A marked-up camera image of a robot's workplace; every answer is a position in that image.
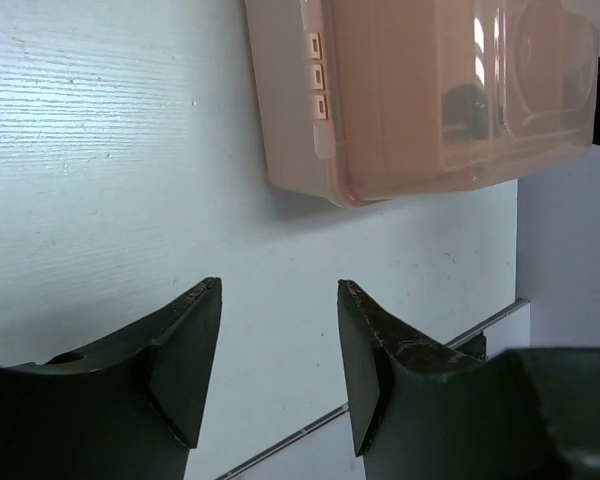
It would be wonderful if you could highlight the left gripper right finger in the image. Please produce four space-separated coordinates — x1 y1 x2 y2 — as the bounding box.
338 280 600 479

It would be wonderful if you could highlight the pink plastic toolbox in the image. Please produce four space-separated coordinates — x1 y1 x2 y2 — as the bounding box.
245 0 600 207

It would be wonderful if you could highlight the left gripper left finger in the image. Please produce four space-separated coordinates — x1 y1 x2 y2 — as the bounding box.
0 277 222 479

